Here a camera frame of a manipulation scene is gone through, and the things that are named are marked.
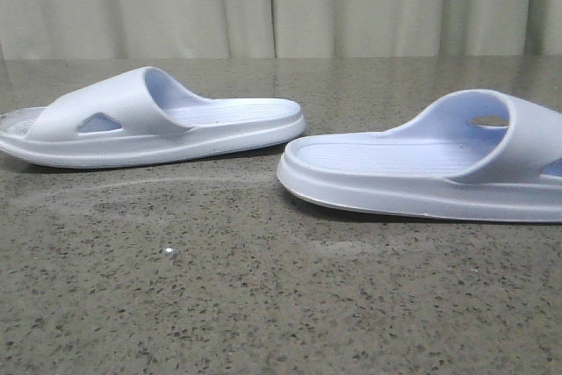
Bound light blue slipper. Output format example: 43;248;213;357
1;67;306;169
277;90;561;222

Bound beige curtain backdrop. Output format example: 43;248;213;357
1;0;561;60

